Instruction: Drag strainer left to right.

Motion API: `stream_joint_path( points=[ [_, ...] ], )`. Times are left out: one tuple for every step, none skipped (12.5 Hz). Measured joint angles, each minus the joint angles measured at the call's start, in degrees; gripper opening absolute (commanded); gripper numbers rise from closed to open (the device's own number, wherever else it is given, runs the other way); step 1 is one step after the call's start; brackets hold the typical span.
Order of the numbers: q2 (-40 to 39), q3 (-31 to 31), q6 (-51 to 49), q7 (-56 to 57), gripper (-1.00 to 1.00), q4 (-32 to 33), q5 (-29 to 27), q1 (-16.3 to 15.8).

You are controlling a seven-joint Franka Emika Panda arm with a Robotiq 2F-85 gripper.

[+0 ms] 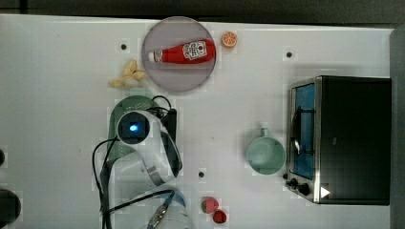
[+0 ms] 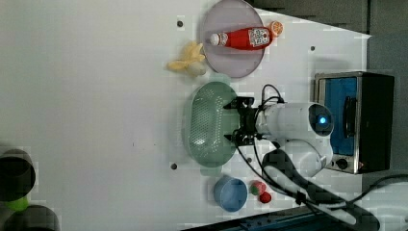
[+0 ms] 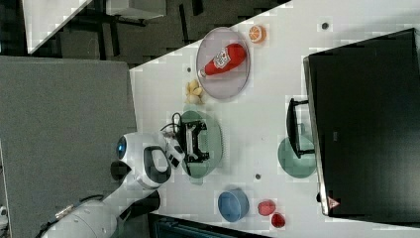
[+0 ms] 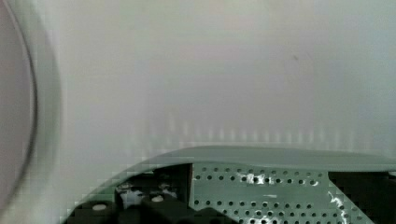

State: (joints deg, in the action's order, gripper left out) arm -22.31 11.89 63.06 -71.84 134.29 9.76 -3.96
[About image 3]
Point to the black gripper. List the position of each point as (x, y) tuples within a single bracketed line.
[(188, 140)]

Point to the green plastic strainer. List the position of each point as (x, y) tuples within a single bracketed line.
[(209, 140)]

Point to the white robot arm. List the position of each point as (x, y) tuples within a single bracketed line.
[(150, 159)]

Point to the grey round plate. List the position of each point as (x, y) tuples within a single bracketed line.
[(228, 84)]

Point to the blue bowl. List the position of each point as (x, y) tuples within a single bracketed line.
[(233, 204)]

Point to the black cylinder cup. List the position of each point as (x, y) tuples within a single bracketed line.
[(142, 207)]

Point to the black cylinder upper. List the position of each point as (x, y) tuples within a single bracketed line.
[(119, 170)]

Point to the red ketchup bottle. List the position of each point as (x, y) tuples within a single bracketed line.
[(228, 58)]

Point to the pink strawberry toy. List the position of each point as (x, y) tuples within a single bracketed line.
[(266, 207)]

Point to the green round plate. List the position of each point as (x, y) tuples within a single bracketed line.
[(297, 167)]

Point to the red strawberry toy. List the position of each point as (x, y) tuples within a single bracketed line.
[(277, 220)]

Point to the orange slice toy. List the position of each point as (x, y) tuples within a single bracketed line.
[(257, 34)]

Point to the black toaster oven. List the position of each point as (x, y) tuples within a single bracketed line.
[(364, 109)]

